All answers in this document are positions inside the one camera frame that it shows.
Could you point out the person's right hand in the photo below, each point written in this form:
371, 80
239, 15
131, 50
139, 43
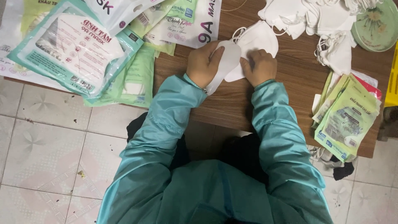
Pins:
261, 68

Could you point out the person's left hand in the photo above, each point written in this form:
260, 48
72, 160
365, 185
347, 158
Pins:
200, 67

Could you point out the white face mask with loops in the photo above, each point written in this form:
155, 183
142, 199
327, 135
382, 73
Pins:
259, 35

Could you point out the white packet with black print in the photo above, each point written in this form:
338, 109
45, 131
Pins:
199, 29

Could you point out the small green packet blue label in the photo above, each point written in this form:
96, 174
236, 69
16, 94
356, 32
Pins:
183, 11

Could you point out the light green mask packet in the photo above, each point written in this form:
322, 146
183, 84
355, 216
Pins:
155, 28
136, 77

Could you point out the pile of white face masks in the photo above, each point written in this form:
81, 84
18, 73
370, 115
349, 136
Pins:
314, 14

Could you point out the white mask with bundled loops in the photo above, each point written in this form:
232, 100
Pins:
337, 53

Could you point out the person's black trousers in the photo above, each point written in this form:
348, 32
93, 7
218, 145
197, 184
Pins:
242, 155

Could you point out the white packet with purple print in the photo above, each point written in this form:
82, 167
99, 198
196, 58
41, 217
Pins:
115, 12

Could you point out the stack of green mask packets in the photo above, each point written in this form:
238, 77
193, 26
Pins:
348, 121

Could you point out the white masks heap on floor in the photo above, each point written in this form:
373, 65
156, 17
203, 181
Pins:
320, 155

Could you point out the green round floral plate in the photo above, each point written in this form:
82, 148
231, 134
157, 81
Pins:
374, 26

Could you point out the person's teal jacket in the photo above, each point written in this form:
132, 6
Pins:
214, 189

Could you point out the large teal-edged mask packet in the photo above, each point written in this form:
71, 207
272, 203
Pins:
77, 53

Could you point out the black cloth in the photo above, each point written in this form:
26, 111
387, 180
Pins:
343, 171

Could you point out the yellow plastic crate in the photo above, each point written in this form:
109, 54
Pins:
392, 84

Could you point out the green packet under teal packet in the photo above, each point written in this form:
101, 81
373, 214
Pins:
34, 12

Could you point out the white packet with pink icons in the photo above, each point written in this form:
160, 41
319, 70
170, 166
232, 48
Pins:
9, 40

